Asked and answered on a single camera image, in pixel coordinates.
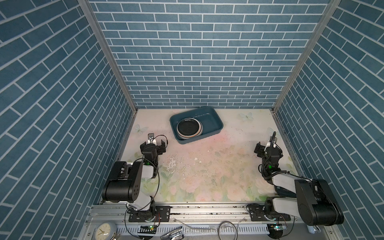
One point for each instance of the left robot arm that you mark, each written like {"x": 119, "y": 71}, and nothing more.
{"x": 124, "y": 181}

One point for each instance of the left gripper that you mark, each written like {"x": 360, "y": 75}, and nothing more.
{"x": 160, "y": 149}

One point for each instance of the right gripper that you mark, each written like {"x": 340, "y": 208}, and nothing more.
{"x": 261, "y": 148}

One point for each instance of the white analog clock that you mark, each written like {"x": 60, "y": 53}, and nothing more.
{"x": 105, "y": 231}

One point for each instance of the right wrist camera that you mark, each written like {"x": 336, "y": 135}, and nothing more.
{"x": 270, "y": 144}

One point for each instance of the metal binder clip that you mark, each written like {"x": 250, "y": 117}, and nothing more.
{"x": 176, "y": 234}

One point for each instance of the small blue white object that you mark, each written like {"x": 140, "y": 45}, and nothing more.
{"x": 313, "y": 229}

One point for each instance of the black plate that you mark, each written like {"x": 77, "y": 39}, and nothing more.
{"x": 189, "y": 127}

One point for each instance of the aluminium rail frame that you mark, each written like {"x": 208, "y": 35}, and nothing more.
{"x": 225, "y": 221}

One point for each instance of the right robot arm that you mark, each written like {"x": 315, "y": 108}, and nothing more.
{"x": 311, "y": 200}

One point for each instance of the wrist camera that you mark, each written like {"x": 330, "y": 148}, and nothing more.
{"x": 270, "y": 144}
{"x": 151, "y": 138}

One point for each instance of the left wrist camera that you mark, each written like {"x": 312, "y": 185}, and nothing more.
{"x": 151, "y": 138}

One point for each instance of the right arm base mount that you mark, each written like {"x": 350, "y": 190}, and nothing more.
{"x": 258, "y": 213}

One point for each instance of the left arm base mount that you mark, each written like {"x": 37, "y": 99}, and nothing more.
{"x": 159, "y": 213}

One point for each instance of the teal plastic bin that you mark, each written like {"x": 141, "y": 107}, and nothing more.
{"x": 196, "y": 124}

